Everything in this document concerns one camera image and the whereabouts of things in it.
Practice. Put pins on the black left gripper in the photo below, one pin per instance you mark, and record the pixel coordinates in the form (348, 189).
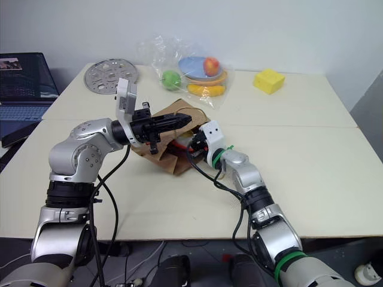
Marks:
(143, 125)

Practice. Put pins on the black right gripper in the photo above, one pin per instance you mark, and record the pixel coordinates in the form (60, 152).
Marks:
(199, 145)

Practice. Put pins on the brown paper bag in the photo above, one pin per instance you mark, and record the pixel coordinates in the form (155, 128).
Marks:
(167, 158)

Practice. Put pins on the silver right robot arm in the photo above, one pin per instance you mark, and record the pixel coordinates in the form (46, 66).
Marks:
(269, 227)

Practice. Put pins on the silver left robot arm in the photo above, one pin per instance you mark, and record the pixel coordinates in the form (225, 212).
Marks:
(74, 155)

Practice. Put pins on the clear plastic bag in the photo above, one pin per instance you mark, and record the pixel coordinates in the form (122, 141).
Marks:
(191, 51)

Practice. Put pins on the yellow cheese plush toy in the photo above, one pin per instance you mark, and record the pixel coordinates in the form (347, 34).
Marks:
(268, 81)

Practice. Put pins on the green toy apple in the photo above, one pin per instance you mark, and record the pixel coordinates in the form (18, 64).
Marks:
(171, 80)

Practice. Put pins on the blue plate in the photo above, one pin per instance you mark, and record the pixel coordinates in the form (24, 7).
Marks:
(191, 66)

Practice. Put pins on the orange plate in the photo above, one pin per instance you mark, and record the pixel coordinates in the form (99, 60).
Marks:
(221, 78)

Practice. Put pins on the red toy apple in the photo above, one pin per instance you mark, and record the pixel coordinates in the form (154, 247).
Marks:
(211, 66)

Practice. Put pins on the round perforated metal disc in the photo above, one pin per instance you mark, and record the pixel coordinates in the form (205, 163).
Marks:
(111, 76)

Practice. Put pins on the dark rounded shape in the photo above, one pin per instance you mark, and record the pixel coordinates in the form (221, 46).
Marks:
(175, 270)

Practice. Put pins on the black floor box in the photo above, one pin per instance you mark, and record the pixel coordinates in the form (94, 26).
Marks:
(115, 249)

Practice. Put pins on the dark blue laptop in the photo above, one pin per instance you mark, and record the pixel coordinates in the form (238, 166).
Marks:
(24, 80)

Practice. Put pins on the white round floor object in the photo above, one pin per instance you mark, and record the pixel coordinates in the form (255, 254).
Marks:
(366, 272)

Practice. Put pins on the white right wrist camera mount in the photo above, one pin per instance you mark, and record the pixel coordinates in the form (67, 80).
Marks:
(214, 134)

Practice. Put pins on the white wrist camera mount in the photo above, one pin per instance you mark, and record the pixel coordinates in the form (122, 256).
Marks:
(214, 134)
(125, 98)

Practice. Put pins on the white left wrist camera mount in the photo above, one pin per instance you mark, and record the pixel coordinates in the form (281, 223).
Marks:
(125, 98)

